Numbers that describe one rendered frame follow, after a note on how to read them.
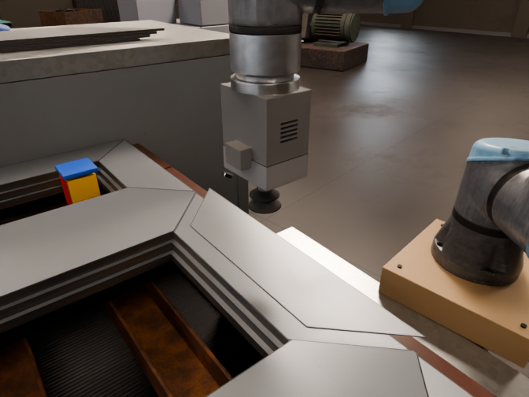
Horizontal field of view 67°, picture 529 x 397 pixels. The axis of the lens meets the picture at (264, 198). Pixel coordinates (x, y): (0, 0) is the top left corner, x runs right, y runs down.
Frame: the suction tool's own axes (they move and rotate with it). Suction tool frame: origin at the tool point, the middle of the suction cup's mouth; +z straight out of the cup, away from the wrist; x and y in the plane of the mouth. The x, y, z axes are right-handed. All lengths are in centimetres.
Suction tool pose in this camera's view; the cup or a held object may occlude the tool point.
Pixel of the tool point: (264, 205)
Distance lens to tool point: 51.1
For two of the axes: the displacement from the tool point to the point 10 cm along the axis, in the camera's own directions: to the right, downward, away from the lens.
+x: 7.8, -3.0, 5.5
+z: 0.0, 8.7, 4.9
